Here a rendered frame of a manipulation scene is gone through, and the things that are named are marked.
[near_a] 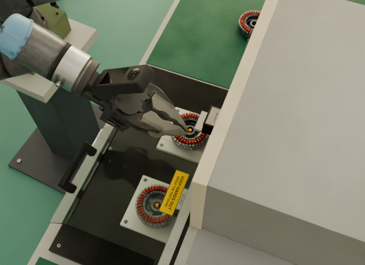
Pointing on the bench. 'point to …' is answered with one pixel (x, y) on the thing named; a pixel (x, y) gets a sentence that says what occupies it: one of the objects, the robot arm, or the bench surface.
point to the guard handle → (75, 166)
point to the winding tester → (292, 137)
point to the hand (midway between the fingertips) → (182, 128)
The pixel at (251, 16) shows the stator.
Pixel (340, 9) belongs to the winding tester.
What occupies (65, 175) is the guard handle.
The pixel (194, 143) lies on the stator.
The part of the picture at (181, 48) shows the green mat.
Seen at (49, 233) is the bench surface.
